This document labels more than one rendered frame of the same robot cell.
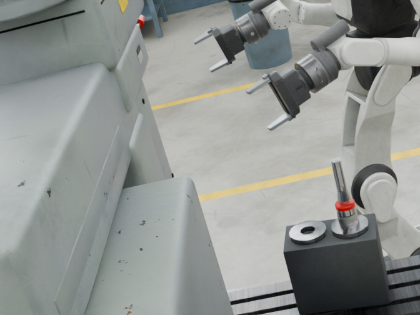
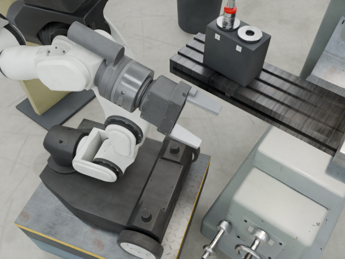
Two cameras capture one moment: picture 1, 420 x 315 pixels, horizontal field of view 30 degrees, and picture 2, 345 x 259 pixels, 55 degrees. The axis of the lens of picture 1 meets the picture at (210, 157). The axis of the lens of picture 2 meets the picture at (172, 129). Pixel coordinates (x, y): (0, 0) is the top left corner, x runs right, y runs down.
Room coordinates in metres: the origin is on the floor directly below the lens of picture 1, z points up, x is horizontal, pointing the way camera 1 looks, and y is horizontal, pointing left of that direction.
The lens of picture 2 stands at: (2.66, 0.05, 1.93)
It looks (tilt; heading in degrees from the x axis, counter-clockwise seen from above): 53 degrees down; 208
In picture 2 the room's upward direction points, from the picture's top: straight up
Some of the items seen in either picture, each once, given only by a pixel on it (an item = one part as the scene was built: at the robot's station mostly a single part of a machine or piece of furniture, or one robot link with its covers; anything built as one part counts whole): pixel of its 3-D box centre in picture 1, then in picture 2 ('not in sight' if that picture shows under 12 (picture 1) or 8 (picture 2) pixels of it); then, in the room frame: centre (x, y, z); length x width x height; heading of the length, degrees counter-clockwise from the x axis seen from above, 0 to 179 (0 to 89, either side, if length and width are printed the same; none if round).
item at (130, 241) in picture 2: not in sight; (140, 246); (2.32, -0.29, 0.50); 0.20 x 0.05 x 0.20; 98
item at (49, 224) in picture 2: not in sight; (123, 203); (2.09, -0.56, 0.20); 0.78 x 0.68 x 0.40; 98
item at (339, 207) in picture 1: (344, 204); (230, 8); (1.60, -0.27, 1.22); 0.05 x 0.05 x 0.01
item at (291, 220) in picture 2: not in sight; (291, 182); (1.70, 0.20, 0.47); 0.81 x 0.32 x 0.60; 171
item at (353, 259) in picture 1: (336, 261); (234, 48); (1.61, -0.22, 1.07); 0.22 x 0.12 x 0.20; 75
